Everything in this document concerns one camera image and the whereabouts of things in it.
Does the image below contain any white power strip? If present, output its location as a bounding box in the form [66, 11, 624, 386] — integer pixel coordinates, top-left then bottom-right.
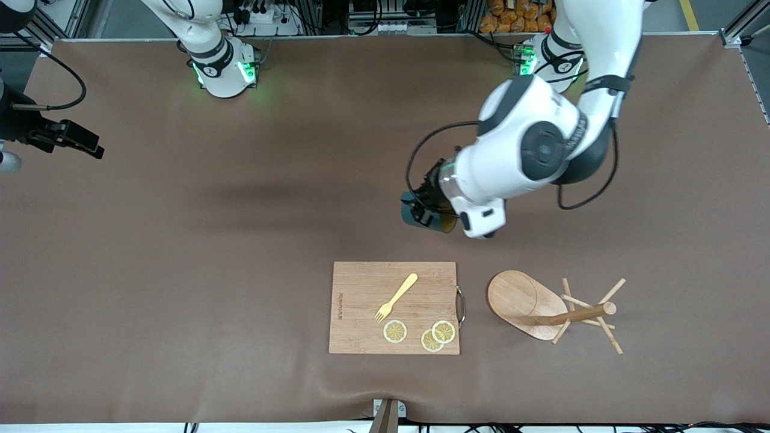
[232, 0, 301, 37]

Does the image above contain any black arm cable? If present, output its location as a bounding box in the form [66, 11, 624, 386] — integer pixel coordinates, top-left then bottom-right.
[11, 30, 88, 112]
[406, 120, 620, 211]

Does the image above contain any aluminium frame strut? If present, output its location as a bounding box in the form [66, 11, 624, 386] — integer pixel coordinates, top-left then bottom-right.
[24, 0, 97, 55]
[720, 6, 770, 127]

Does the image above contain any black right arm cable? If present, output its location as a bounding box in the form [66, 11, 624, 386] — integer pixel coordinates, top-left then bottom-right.
[11, 30, 88, 112]

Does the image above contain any brown table mat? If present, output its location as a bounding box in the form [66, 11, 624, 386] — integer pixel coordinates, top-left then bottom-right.
[0, 33, 770, 425]

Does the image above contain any dark teal cup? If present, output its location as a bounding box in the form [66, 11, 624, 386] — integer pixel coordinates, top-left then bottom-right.
[401, 191, 459, 233]

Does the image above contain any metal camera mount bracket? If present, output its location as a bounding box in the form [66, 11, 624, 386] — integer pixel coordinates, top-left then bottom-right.
[368, 398, 407, 433]

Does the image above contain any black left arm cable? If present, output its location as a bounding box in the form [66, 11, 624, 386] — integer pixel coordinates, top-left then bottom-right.
[406, 120, 620, 211]

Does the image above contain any orange bread rolls pile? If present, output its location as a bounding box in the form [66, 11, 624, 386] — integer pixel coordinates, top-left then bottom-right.
[479, 0, 557, 34]

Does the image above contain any wooden mug tree rack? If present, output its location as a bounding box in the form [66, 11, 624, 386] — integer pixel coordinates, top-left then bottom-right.
[487, 269, 627, 355]

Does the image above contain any yellow plastic fork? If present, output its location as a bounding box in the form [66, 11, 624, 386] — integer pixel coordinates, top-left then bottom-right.
[374, 273, 419, 324]

